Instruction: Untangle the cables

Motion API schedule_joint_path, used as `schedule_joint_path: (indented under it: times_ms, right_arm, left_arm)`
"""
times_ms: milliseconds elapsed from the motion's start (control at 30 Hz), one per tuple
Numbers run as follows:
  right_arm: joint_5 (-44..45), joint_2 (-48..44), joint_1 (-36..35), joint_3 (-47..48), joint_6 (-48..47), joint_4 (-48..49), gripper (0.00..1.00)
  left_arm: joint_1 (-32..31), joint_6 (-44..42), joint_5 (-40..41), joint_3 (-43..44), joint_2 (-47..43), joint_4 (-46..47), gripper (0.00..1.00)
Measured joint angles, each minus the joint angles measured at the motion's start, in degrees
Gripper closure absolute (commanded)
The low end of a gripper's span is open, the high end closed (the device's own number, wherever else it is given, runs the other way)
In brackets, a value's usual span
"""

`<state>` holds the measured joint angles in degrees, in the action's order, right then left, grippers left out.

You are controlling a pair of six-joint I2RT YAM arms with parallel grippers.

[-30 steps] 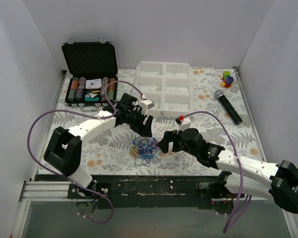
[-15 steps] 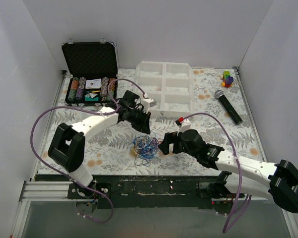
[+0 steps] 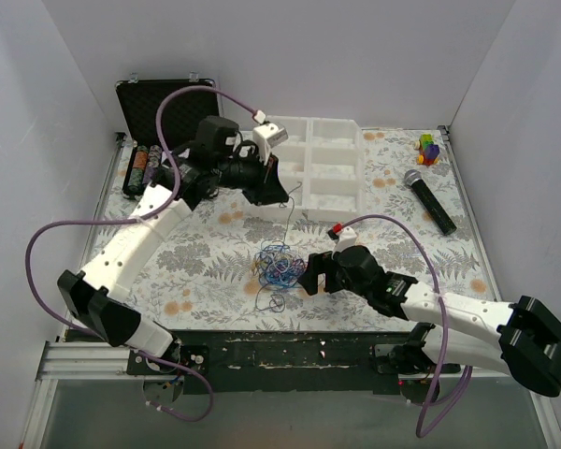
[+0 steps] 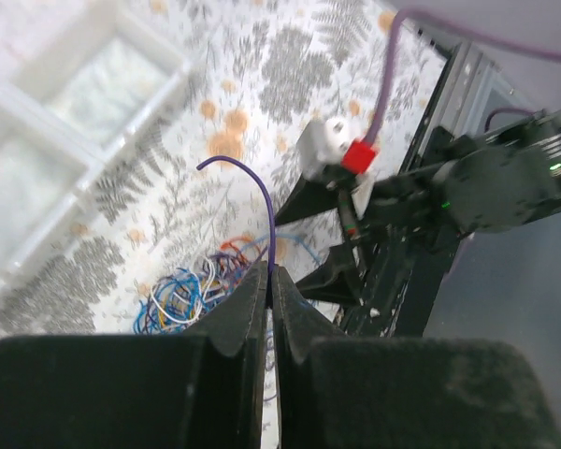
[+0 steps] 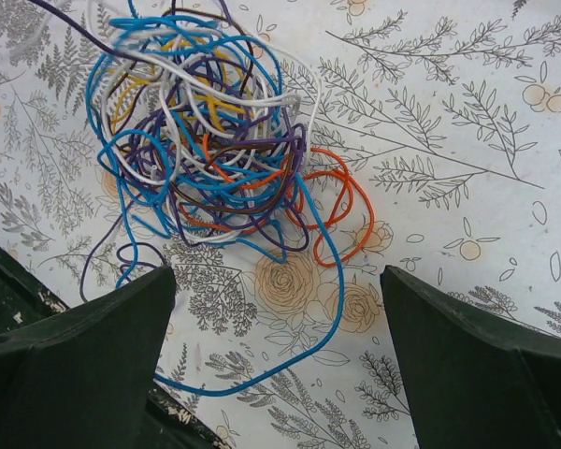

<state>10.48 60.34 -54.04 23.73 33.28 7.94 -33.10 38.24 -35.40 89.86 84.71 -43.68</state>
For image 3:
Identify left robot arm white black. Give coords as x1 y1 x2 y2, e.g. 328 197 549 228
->
57 116 289 374

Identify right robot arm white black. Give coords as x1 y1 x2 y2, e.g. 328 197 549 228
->
298 245 561 398

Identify white plastic compartment tray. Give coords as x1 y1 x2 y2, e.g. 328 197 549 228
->
245 116 366 222

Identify black poker chip case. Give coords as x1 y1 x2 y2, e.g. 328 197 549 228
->
116 79 220 198

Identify black handheld microphone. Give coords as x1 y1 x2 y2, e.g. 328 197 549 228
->
404 169 457 236

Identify colourful toy block figure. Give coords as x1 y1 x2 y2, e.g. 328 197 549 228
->
415 134 440 167

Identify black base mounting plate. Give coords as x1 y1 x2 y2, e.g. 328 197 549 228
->
121 329 464 395

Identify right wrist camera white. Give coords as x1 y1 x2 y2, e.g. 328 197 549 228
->
328 224 357 253

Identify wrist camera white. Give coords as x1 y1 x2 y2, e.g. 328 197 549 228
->
252 123 289 159
328 224 357 253

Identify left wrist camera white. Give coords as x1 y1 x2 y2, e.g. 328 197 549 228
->
252 123 289 159

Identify tangled coloured wire pile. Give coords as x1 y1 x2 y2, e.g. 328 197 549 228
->
250 240 309 313

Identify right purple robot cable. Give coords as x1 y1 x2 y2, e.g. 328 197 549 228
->
345 214 473 439

